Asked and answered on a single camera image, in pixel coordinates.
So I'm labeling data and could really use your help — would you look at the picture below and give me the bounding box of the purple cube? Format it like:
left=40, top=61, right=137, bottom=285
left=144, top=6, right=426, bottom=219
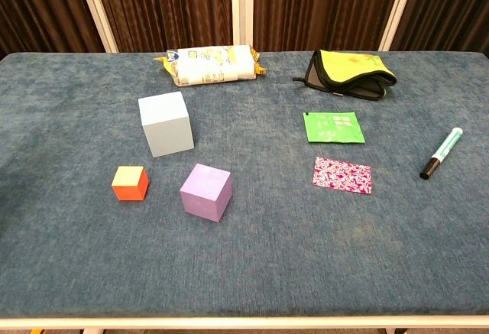
left=180, top=163, right=233, bottom=223

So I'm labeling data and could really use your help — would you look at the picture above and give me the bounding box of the small orange cube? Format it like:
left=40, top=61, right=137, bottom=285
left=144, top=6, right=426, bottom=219
left=111, top=165, right=150, bottom=202

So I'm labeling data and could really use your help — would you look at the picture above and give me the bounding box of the large light blue cube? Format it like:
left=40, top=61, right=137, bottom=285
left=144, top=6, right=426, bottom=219
left=138, top=91, right=195, bottom=158

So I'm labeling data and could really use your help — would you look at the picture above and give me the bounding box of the green foil sachet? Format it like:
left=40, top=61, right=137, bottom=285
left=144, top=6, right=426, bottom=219
left=303, top=111, right=366, bottom=144

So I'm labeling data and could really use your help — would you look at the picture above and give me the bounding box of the white yellow snack package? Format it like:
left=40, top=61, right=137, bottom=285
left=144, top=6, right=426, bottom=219
left=154, top=45, right=267, bottom=88

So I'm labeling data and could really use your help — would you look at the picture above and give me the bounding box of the pink white patterned sachet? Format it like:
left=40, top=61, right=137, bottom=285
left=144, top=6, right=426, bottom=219
left=313, top=157, right=373, bottom=196

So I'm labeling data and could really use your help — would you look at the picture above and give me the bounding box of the blue table cover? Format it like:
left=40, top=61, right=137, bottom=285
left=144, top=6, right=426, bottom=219
left=0, top=50, right=489, bottom=319

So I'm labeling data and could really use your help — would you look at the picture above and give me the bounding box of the green cloth black trim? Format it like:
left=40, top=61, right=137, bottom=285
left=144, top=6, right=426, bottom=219
left=292, top=49, right=398, bottom=101

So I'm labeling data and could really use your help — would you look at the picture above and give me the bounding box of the white green marker pen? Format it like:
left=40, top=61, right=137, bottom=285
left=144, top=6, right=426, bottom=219
left=419, top=127, right=464, bottom=180

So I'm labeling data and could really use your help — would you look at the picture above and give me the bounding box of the white table frame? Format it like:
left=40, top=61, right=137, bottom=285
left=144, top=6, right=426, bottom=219
left=0, top=316, right=489, bottom=334

